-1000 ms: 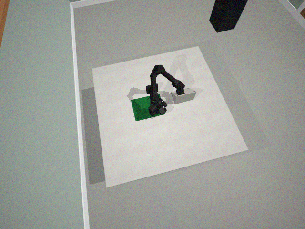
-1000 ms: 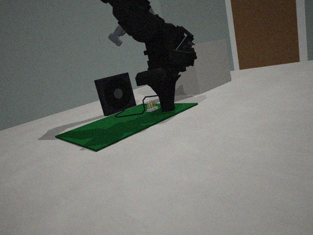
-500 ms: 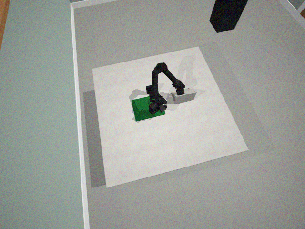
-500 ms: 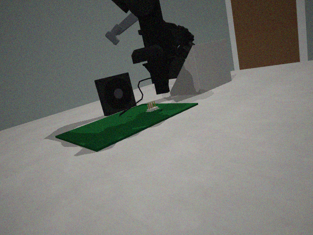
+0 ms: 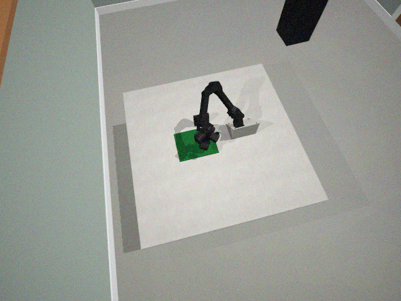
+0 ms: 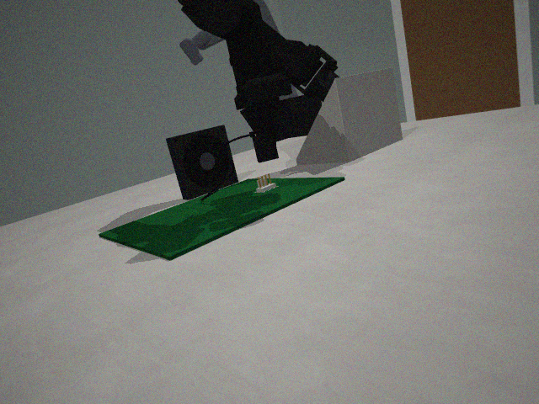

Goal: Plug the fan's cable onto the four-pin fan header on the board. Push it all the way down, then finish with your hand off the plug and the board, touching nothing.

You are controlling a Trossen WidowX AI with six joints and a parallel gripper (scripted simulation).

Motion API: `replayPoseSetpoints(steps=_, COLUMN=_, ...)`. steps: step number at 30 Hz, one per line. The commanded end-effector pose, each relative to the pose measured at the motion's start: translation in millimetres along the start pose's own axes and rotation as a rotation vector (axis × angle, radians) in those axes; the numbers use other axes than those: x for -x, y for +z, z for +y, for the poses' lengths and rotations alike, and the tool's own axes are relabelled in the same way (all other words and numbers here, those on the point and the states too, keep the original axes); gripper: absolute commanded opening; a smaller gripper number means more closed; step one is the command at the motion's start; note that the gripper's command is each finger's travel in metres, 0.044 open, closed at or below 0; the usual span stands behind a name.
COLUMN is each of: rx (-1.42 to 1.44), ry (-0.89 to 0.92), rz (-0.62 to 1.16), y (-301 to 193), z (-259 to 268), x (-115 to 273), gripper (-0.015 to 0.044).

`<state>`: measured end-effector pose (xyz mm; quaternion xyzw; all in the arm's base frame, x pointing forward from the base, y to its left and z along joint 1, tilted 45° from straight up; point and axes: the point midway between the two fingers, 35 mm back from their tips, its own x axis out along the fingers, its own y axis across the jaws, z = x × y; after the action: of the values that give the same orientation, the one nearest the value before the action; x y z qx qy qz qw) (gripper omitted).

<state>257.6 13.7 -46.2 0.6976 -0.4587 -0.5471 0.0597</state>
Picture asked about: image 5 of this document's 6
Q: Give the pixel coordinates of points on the green circuit board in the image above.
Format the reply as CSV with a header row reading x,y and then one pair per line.
x,y
188,148

